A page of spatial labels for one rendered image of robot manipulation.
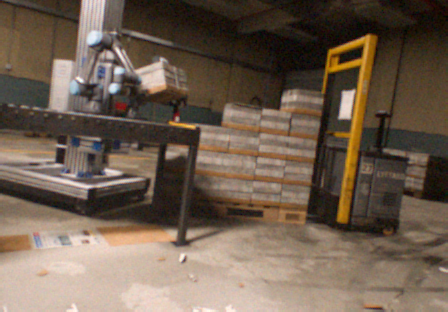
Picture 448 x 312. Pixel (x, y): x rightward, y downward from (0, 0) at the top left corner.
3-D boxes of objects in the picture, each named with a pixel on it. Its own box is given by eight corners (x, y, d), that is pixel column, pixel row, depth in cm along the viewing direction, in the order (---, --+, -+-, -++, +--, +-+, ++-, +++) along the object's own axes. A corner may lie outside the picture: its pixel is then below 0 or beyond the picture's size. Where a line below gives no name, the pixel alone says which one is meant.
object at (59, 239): (92, 229, 247) (92, 228, 247) (102, 244, 224) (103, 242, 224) (30, 233, 226) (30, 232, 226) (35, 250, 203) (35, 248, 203)
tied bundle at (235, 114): (221, 127, 357) (224, 104, 356) (248, 130, 364) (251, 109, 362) (228, 128, 320) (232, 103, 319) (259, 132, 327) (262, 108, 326)
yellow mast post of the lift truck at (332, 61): (305, 202, 404) (328, 50, 394) (312, 203, 405) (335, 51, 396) (308, 204, 395) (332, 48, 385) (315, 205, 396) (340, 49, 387)
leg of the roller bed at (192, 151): (182, 241, 246) (195, 146, 242) (186, 244, 241) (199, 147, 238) (174, 242, 243) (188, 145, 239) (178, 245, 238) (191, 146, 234)
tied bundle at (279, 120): (249, 131, 364) (252, 109, 363) (275, 134, 370) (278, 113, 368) (258, 132, 327) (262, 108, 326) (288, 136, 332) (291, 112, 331)
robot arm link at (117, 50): (114, 47, 287) (138, 90, 267) (102, 43, 278) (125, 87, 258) (121, 36, 282) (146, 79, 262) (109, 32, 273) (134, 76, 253)
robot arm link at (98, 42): (90, 100, 285) (115, 39, 268) (72, 98, 273) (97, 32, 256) (83, 93, 291) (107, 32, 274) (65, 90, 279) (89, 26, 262)
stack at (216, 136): (155, 201, 350) (165, 119, 345) (265, 211, 375) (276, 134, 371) (155, 212, 312) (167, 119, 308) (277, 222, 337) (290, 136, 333)
